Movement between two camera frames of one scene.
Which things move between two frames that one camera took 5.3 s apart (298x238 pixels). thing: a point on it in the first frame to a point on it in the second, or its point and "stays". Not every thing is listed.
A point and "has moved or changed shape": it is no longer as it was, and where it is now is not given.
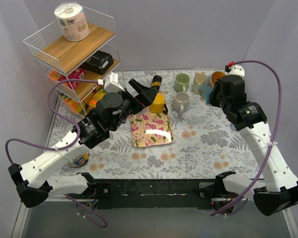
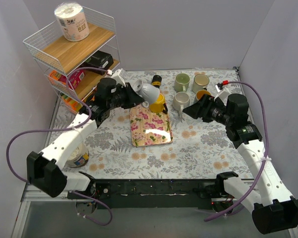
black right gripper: [214, 96] to [204, 109]
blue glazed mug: [205, 89] has moved or changed shape
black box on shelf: [98, 62] stays
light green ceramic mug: [182, 82] stays
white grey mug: [181, 101] stays
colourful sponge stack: [74, 105] stays
